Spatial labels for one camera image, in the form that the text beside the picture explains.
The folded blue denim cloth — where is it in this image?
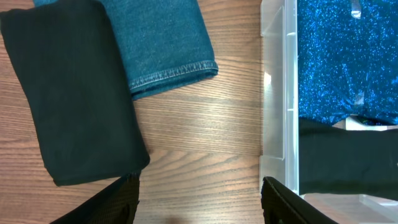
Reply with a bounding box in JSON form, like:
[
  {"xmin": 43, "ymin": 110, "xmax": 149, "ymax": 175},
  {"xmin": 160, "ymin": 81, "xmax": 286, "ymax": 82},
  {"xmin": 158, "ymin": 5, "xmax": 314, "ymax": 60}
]
[{"xmin": 32, "ymin": 0, "xmax": 219, "ymax": 101}]

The white label in container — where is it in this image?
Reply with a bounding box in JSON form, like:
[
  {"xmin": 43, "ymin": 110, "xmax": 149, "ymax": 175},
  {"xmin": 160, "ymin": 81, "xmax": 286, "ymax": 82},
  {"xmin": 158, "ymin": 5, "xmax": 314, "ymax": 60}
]
[{"xmin": 345, "ymin": 115, "xmax": 388, "ymax": 131}]

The black cloth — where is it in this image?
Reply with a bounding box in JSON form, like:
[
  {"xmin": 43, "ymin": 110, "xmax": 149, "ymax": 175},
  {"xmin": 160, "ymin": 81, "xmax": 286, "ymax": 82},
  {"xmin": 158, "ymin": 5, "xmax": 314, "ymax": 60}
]
[
  {"xmin": 298, "ymin": 119, "xmax": 397, "ymax": 200},
  {"xmin": 1, "ymin": 1, "xmax": 150, "ymax": 186}
]

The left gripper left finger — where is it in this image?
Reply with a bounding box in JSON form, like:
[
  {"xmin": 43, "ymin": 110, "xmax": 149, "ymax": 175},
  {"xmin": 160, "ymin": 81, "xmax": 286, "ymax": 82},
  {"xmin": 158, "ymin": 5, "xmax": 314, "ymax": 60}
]
[{"xmin": 52, "ymin": 174, "xmax": 140, "ymax": 224}]

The clear plastic container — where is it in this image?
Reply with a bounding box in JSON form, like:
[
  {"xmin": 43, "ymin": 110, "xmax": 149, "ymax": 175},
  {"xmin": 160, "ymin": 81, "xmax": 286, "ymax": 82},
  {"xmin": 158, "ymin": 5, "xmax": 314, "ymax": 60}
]
[{"xmin": 259, "ymin": 0, "xmax": 397, "ymax": 223}]

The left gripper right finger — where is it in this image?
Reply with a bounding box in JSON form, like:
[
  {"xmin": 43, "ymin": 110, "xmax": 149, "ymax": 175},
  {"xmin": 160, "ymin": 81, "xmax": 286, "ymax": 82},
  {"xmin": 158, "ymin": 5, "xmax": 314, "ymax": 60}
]
[{"xmin": 261, "ymin": 177, "xmax": 337, "ymax": 224}]

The blue glitter cloth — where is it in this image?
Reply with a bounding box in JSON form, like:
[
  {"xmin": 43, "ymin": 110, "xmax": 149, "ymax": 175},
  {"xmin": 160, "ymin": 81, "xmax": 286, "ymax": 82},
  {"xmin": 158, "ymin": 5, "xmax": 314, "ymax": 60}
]
[{"xmin": 297, "ymin": 0, "xmax": 397, "ymax": 125}]

